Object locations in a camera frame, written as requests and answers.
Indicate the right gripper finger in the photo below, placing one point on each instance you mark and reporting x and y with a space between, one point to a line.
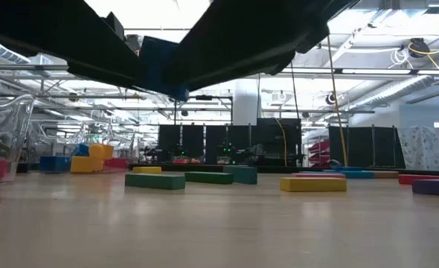
242 41
56 33

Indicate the yellow plastic block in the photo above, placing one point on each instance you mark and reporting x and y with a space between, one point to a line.
87 164
101 151

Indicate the long teal wooden block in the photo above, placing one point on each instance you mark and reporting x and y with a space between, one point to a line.
242 175

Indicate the long green wooden block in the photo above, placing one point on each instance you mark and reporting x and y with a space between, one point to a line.
155 181
209 177

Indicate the long pink wooden block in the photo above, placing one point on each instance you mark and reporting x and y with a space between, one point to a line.
318 175

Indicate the long yellow wooden block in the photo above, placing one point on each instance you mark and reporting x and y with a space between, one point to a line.
313 184
147 169

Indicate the blue wooden block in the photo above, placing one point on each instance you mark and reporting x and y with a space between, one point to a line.
359 174

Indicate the white pillar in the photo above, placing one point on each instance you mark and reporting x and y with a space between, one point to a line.
245 108

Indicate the small clear plastic bin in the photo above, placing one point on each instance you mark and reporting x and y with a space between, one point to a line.
48 130

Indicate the large clear plastic bin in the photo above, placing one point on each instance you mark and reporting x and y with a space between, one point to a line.
15 123

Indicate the small blue plastic block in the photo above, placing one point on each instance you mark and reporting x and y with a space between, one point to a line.
54 164

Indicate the red rack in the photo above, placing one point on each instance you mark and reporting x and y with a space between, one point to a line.
320 149

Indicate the tan wooden block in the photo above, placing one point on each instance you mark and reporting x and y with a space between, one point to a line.
385 174

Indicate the white patterned sheet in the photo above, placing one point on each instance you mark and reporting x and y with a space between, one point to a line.
420 143

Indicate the long purple block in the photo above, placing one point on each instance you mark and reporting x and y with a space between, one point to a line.
433 187

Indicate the black gantry frame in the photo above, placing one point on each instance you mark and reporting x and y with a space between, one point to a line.
204 97

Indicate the wide black partition wall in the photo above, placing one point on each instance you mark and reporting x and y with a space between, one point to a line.
197 139

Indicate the long ceiling light rail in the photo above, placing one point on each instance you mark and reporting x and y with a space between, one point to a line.
372 70

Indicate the silver ventilation duct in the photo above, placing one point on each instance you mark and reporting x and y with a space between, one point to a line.
390 89

